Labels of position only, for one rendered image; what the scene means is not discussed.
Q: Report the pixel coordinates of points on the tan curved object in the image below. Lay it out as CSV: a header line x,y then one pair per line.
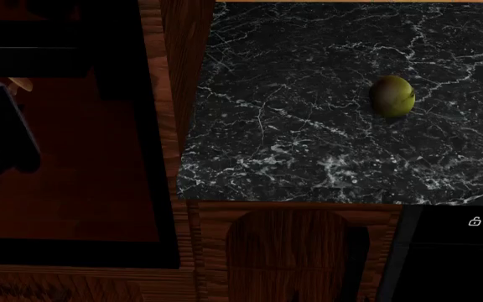
x,y
22,83

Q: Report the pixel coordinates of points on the green mango fruit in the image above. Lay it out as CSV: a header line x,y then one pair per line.
x,y
393,97

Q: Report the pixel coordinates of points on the arched wood cabinet door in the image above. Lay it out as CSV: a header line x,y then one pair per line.
x,y
292,251

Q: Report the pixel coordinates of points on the black dishwasher front panel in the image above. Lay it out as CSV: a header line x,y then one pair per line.
x,y
447,261

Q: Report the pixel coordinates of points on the black built-in oven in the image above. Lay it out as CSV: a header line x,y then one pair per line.
x,y
99,188

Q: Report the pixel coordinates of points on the dark wood cabinet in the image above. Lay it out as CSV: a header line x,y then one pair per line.
x,y
185,78

